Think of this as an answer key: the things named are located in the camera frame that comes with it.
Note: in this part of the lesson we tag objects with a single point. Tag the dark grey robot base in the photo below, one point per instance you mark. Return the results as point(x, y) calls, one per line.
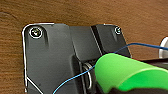
point(50, 56)

